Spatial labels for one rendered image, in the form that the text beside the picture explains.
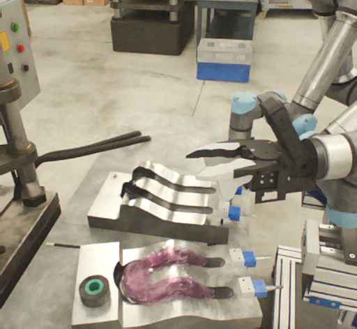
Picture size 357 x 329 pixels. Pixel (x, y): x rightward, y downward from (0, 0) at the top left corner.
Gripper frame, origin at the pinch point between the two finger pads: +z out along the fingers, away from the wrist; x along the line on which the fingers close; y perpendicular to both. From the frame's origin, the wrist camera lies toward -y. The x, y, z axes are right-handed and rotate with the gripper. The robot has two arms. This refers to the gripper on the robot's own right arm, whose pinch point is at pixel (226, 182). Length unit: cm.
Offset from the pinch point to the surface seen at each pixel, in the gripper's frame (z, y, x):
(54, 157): 2, -69, 4
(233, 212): 2.9, 3.2, -11.9
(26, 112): 99, -203, 192
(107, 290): -1, -28, -51
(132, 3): 38, -144, 378
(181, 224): 6.2, -13.6, -17.6
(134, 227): 10.9, -30.4, -17.6
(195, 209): 5.4, -9.9, -10.1
